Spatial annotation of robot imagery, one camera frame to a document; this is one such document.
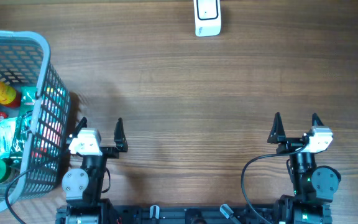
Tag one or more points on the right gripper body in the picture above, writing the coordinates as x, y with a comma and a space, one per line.
290, 145

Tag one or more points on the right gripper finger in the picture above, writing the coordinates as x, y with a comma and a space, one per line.
277, 134
316, 120

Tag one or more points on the mint wet wipes pack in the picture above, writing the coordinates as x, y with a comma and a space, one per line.
7, 131

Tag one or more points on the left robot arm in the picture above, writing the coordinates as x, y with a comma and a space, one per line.
84, 185

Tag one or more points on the white barcode scanner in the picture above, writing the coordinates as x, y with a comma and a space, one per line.
208, 20

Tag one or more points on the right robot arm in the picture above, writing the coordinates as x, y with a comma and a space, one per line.
313, 186

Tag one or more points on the yellow red sauce bottle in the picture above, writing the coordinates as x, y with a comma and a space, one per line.
9, 96

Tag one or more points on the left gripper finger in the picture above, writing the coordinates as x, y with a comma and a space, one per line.
119, 137
82, 124

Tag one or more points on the green 3M gloves packet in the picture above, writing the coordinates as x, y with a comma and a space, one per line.
23, 122

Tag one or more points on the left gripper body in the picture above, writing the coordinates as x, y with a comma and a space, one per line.
107, 152

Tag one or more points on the grey plastic mesh basket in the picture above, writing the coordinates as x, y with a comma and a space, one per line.
25, 61

